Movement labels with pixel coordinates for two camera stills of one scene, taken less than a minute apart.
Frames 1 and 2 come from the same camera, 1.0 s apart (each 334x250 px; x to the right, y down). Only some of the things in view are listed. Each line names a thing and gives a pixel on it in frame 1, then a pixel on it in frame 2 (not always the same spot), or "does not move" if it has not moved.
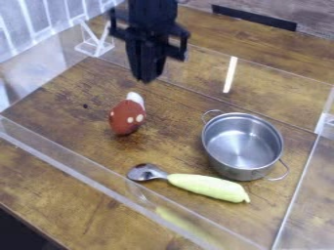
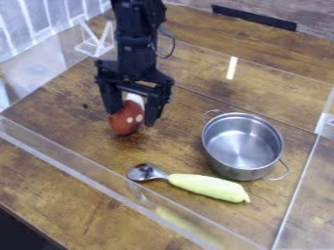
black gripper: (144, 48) -> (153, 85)
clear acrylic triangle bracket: (92, 45) does not move
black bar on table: (252, 18) does not move
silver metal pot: (243, 146) does not move
